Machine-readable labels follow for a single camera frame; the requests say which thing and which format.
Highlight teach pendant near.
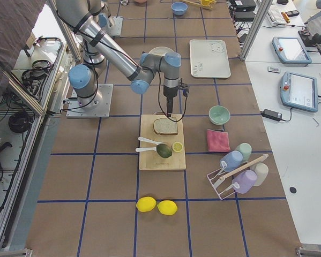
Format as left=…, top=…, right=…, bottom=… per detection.
left=280, top=72, right=318, bottom=112

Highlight black power adapter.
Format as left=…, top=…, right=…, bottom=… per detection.
left=260, top=109, right=282, bottom=122

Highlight green cup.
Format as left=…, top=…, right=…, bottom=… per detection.
left=235, top=142, right=252, bottom=163

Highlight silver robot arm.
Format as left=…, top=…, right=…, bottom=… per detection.
left=55, top=1, right=181, bottom=118

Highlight yellow lemon left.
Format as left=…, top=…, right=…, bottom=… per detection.
left=136, top=196, right=156, bottom=213

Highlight teach pendant far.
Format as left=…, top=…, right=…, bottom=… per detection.
left=272, top=37, right=312, bottom=65

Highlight bamboo cutting board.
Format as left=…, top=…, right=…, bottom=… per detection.
left=138, top=111, right=187, bottom=171

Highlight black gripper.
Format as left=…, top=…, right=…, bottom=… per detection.
left=163, top=86, right=178, bottom=117

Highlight aluminium frame post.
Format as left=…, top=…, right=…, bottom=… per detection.
left=240, top=0, right=272, bottom=61

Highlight white wire cup rack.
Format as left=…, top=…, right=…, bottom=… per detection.
left=207, top=153, right=270, bottom=200

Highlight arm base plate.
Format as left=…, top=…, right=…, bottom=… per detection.
left=66, top=84, right=113, bottom=118
left=106, top=16, right=123, bottom=37

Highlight pink cloth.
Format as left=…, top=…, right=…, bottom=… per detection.
left=206, top=129, right=230, bottom=153

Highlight yellow lemon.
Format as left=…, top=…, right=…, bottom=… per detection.
left=157, top=200, right=178, bottom=216
left=136, top=196, right=156, bottom=213

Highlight lemon half slice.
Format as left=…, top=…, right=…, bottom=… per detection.
left=171, top=141, right=183, bottom=153

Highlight brown-crust bread slice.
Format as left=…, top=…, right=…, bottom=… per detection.
left=153, top=118, right=178, bottom=135

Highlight yellow lemon right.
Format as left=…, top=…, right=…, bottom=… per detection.
left=157, top=200, right=178, bottom=216

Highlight green bowl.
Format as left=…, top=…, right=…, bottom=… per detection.
left=208, top=105, right=230, bottom=125

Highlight beige cup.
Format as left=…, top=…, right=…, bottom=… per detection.
left=250, top=163, right=268, bottom=186

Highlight white plastic knife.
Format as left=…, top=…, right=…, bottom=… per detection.
left=135, top=147, right=157, bottom=153

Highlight wooden rack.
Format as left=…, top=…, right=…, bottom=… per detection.
left=182, top=0, right=217, bottom=10

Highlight blue cup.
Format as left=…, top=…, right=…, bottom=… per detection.
left=220, top=150, right=243, bottom=172

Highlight green lime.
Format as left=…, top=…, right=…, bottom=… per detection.
left=156, top=144, right=172, bottom=158

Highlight white bear tray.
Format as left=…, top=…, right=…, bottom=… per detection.
left=189, top=40, right=231, bottom=79

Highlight white round plate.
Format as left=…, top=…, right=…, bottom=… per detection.
left=148, top=46, right=174, bottom=56

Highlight teach pendant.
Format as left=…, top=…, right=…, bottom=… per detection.
left=280, top=72, right=318, bottom=112
left=272, top=37, right=312, bottom=65

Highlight blue bowl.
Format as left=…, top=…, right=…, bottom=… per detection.
left=171, top=2, right=188, bottom=16

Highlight purple cup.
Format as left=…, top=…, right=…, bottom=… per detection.
left=232, top=169, right=257, bottom=194

